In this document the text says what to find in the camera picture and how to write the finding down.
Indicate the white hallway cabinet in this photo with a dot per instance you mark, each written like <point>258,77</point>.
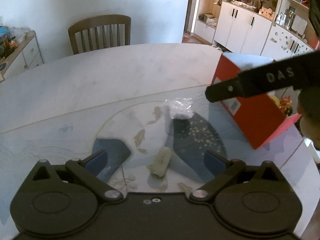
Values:
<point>273,28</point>

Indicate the white plastic wrap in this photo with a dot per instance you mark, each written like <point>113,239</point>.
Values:
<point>180,108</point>

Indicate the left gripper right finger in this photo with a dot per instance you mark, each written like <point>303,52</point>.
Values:
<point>225,172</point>

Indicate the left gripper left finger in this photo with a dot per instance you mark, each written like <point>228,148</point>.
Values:
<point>86,171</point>

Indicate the green foam cylinder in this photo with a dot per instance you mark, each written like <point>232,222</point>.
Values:
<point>161,162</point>

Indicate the dark wooden chair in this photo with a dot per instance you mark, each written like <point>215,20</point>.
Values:
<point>100,32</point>

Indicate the white wooden sideboard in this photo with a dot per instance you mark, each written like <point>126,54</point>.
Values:
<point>25,57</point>

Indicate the person right hand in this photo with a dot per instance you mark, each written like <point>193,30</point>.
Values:
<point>308,108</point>

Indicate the red cardboard box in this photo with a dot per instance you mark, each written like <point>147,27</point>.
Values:
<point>260,117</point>

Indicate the red patterned rug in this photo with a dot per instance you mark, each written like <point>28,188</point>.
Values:
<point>190,39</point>

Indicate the blue globe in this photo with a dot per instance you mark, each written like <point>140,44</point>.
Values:
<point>3,34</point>

